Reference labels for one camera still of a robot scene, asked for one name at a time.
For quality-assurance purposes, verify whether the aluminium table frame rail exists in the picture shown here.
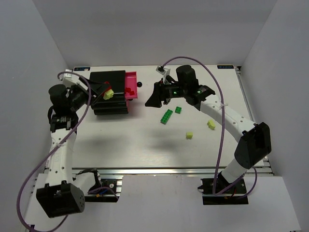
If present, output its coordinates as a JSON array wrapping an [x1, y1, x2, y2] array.
[[43, 66, 275, 177]]

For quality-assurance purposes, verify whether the right blue corner label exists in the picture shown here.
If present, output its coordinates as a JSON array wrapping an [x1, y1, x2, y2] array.
[[217, 65, 234, 69]]

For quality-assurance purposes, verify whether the long green lego brick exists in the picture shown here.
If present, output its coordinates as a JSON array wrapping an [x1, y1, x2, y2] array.
[[160, 109, 173, 125]]

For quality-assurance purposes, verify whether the pale yellow lego brick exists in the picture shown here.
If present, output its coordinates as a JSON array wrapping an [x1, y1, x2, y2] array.
[[185, 131, 193, 139]]

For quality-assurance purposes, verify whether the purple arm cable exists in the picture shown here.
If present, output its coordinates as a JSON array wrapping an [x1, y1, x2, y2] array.
[[162, 56, 258, 197], [16, 72, 120, 232]]

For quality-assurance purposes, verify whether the black pink drawer cabinet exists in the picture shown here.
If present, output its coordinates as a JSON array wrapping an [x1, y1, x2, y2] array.
[[90, 70, 142, 116]]

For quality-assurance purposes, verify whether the small green square lego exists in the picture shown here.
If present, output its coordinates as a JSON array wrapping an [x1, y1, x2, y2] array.
[[175, 106, 182, 114]]

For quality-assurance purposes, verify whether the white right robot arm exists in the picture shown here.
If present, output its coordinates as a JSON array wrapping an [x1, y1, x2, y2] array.
[[145, 65, 271, 195]]

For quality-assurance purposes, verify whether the pink top drawer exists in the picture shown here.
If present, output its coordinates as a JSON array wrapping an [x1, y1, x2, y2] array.
[[125, 72, 138, 100]]

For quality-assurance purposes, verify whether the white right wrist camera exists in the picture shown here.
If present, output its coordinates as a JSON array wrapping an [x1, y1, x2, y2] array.
[[156, 66, 170, 77]]

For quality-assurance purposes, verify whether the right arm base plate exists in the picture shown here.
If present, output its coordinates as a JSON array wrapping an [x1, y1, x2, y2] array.
[[197, 178, 249, 205]]

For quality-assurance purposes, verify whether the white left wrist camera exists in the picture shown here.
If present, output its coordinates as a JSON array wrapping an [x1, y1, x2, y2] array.
[[62, 69, 80, 87]]

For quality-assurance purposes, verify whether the red yellow lego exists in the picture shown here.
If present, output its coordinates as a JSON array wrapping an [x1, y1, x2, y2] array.
[[102, 88, 114, 100]]

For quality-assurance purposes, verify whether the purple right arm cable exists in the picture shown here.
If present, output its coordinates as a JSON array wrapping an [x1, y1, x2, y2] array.
[[162, 56, 258, 197]]

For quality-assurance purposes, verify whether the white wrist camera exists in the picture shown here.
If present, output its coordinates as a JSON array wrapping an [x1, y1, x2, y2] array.
[[62, 69, 80, 87], [156, 66, 170, 77]]

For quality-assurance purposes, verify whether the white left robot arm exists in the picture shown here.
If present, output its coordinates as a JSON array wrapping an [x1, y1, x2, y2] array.
[[36, 81, 111, 218]]

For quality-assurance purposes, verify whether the blue corner label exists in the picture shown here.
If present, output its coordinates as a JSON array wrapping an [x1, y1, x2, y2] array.
[[74, 67, 90, 72], [217, 65, 234, 69]]

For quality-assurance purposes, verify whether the pale yellow studded lego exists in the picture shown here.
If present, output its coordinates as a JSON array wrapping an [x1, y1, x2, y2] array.
[[207, 120, 216, 130]]

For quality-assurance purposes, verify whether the left blue corner label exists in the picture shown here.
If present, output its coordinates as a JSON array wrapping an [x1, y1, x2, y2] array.
[[74, 67, 90, 72]]

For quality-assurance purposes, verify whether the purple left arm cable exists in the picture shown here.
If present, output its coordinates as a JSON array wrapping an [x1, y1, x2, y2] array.
[[16, 72, 120, 232]]

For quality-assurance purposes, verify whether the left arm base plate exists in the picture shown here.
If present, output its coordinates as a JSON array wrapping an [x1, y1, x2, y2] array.
[[85, 176, 122, 203]]

